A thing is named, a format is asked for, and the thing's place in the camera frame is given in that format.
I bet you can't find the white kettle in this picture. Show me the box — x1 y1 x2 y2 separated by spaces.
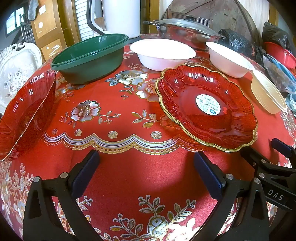
87 0 141 39

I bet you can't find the wide white bowl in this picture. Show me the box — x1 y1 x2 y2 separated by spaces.
129 39 196 72

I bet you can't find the black plastic bag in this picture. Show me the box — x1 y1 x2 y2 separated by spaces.
262 22 289 49
218 29 255 58

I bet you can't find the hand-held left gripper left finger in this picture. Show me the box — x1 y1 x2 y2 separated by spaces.
23 149 102 241

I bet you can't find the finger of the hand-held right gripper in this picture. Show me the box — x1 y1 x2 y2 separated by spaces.
271 138 296 160
240 148 279 179

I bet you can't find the grey cloth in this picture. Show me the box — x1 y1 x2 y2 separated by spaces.
28 0 40 21

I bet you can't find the clear plastic bag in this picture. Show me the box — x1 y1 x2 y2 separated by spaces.
264 56 296 93

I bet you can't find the green plastic bowl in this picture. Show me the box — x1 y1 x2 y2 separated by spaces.
51 34 129 84

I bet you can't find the round wooden tabletop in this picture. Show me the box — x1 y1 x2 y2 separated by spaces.
165 0 257 47

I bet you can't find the red ribbed plate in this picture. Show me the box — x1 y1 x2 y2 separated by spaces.
0 71 56 161

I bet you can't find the white ornate chair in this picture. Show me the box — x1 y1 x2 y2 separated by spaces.
0 42 43 114

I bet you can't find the red plastic basin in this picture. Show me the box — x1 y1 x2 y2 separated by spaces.
264 42 296 69

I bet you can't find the cream ribbed bowl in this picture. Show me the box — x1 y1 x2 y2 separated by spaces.
251 70 288 115

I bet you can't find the red gold-rimmed plate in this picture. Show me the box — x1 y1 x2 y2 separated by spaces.
154 64 258 153

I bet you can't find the metal pot with lid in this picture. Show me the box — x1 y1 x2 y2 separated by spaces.
143 19 226 50

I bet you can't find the metal rack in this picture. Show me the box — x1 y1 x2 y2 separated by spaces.
20 14 36 45

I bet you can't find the small white bowl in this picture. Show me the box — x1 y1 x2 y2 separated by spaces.
205 42 255 78

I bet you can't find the red floral tablecloth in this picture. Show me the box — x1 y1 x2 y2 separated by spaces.
0 34 296 241

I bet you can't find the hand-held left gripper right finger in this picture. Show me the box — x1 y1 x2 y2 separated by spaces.
194 152 271 241

